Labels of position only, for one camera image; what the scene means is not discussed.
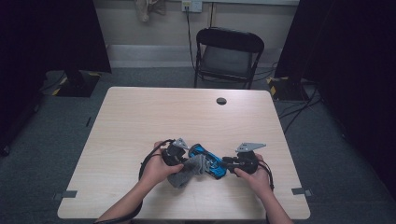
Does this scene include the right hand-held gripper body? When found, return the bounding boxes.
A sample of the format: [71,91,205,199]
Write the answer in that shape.
[232,142,267,175]

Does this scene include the grey tape piece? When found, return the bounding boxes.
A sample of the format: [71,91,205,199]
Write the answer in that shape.
[52,189,78,202]
[291,187,313,197]

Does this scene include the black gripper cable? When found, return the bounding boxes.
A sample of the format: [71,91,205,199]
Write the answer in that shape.
[92,138,176,224]
[256,160,276,224]

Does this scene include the black floor cables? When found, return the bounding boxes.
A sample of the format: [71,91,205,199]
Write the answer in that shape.
[278,83,323,135]

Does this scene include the white wall socket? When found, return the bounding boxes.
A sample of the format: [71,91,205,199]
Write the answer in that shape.
[181,0,204,14]

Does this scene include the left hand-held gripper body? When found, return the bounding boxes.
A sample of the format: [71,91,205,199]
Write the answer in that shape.
[161,137,191,168]

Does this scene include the black socket cable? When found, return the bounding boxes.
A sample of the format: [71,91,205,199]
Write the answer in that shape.
[185,6,197,71]

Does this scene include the person's right hand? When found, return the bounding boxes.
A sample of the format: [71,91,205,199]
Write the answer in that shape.
[233,154,272,199]

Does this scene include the black stand base yellow tape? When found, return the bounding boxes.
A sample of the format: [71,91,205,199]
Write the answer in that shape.
[265,76,310,102]
[50,70,102,98]

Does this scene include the black curtain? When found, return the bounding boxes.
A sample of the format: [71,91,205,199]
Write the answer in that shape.
[0,0,112,157]
[275,0,396,200]

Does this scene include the blue toy car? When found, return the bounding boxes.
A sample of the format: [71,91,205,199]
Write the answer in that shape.
[188,143,229,181]

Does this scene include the thin black wall cable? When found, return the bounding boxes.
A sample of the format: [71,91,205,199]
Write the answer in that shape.
[209,2,216,28]

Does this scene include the beige hanging cloth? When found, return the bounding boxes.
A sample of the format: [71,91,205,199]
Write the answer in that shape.
[134,0,167,22]

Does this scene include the grey cloth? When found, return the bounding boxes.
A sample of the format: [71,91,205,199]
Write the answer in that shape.
[167,153,210,189]

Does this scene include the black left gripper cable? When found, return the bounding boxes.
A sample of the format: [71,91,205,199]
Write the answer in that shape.
[92,138,176,224]

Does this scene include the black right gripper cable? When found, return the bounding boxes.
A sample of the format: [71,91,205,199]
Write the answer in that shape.
[256,160,276,224]

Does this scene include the black folding chair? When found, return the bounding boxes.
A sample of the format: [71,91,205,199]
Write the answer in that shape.
[193,26,265,91]

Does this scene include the person's left hand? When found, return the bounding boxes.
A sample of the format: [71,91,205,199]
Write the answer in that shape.
[141,140,185,188]

